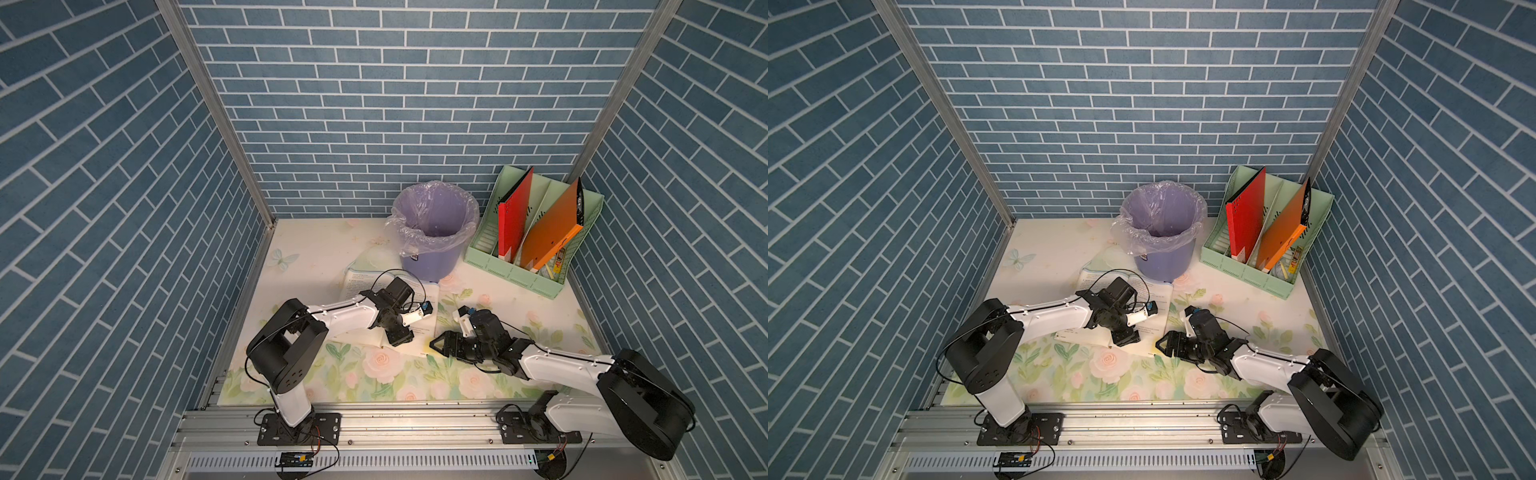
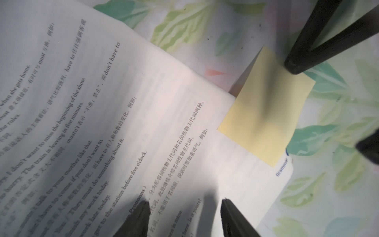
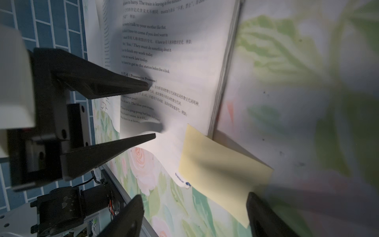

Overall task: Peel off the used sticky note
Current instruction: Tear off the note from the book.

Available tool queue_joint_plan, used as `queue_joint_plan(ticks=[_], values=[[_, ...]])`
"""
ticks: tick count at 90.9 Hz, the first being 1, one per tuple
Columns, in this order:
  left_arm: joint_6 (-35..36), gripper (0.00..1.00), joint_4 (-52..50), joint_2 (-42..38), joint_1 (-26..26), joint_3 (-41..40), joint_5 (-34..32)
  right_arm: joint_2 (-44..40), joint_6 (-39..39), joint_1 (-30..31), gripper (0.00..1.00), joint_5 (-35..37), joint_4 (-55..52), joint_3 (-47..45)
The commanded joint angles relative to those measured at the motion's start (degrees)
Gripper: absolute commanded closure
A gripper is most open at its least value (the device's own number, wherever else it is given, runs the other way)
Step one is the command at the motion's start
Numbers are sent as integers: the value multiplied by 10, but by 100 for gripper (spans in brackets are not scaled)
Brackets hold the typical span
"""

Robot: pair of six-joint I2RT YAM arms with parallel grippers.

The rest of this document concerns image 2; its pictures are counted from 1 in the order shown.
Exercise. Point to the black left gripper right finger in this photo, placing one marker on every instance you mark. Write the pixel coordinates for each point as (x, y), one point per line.
(234, 223)

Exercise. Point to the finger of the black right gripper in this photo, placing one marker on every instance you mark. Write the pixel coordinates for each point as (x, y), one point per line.
(369, 147)
(303, 57)

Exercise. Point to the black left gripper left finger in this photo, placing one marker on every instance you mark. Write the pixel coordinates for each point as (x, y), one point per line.
(137, 223)

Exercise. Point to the yellow sticky note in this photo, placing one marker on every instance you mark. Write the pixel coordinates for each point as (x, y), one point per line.
(265, 114)

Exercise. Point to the English textbook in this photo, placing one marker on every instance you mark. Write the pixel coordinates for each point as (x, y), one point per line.
(95, 120)

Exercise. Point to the floral table mat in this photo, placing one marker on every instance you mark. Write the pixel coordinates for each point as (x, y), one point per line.
(334, 190)

